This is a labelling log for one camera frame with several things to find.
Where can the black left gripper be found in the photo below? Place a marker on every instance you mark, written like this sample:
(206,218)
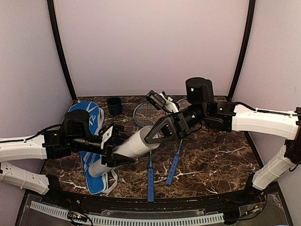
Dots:
(108,147)

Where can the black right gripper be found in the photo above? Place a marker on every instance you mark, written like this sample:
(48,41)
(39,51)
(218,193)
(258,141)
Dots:
(179,127)

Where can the white shuttlecock tube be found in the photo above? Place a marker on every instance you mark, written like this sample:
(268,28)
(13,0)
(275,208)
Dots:
(134,147)

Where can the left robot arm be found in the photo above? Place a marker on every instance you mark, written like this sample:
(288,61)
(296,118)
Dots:
(55,142)

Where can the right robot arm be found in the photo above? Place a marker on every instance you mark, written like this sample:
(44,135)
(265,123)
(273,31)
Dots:
(229,116)

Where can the blue badminton racket left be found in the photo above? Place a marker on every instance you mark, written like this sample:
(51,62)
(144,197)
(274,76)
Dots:
(145,114)

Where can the blue badminton racket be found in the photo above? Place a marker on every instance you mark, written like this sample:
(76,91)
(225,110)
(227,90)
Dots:
(183,103)
(145,114)

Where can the blue badminton racket right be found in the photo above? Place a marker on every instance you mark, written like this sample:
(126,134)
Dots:
(183,103)

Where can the dark green cup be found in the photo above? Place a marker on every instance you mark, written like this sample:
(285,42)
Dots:
(114,106)

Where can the blue racket bag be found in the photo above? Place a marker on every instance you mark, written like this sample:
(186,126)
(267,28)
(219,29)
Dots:
(100,179)

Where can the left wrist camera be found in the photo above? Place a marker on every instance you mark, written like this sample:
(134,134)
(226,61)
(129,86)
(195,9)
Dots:
(105,137)

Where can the white slotted cable duct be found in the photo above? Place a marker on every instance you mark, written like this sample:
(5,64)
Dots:
(79,219)

